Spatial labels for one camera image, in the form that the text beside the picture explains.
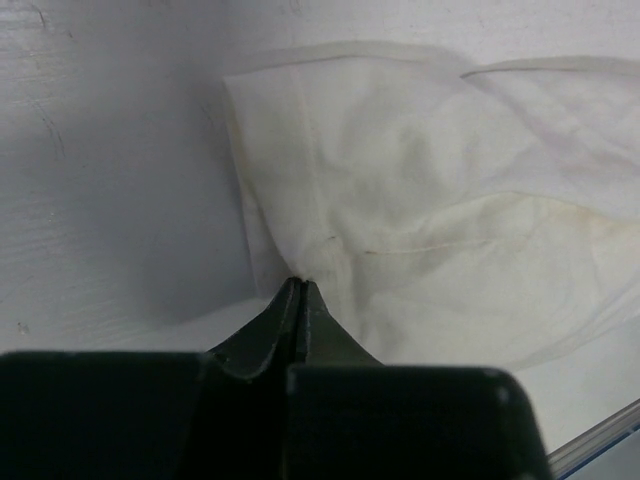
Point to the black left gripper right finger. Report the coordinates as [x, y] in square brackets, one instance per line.
[320, 339]

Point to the white t shirt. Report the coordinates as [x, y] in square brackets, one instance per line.
[449, 213]

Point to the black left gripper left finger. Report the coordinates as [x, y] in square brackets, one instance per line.
[265, 340]

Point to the aluminium rail frame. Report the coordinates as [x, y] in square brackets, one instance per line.
[582, 450]

